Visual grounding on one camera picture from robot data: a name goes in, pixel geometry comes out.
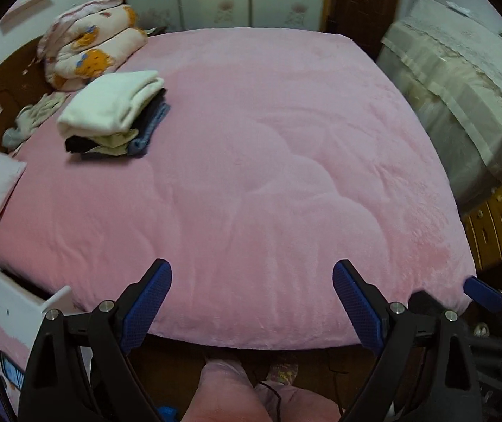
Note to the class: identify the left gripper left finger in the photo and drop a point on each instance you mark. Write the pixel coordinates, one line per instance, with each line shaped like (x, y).
(139, 304)

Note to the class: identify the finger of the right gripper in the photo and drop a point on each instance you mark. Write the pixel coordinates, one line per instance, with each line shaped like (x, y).
(424, 307)
(483, 294)

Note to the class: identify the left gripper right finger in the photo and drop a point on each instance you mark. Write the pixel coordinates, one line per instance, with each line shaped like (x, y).
(363, 303)

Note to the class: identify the white fuzzy cardigan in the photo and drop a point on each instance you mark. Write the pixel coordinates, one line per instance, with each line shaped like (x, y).
(109, 104)

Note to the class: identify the right patterned slipper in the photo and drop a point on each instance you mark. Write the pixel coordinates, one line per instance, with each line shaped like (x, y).
(283, 373)

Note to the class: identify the pink pajama legs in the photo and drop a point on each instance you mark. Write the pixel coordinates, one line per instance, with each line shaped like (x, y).
(225, 393)

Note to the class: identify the blue grey folded garment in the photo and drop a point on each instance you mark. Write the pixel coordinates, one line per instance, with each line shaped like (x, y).
(146, 124)

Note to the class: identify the green folded garment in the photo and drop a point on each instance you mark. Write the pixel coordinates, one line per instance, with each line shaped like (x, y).
(115, 144)

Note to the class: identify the black folded garment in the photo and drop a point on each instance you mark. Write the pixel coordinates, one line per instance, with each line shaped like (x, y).
(81, 144)

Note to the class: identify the pink plush bed cover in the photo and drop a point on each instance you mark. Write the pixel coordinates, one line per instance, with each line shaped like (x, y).
(283, 153)

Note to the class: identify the lace covered furniture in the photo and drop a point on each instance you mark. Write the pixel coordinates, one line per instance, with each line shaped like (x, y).
(449, 69)

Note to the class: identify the crumpled beige cloth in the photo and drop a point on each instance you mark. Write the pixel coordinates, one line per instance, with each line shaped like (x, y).
(31, 117)

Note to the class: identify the wooden headboard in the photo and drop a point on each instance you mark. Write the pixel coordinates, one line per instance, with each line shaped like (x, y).
(22, 83)

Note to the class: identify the pink bear print quilt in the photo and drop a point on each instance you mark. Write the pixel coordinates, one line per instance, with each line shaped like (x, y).
(87, 41)

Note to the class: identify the dark wooden door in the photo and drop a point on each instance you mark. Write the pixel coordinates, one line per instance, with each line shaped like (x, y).
(363, 21)

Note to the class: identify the wooden wall shelf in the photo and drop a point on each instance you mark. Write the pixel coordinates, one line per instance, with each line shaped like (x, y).
(24, 6)

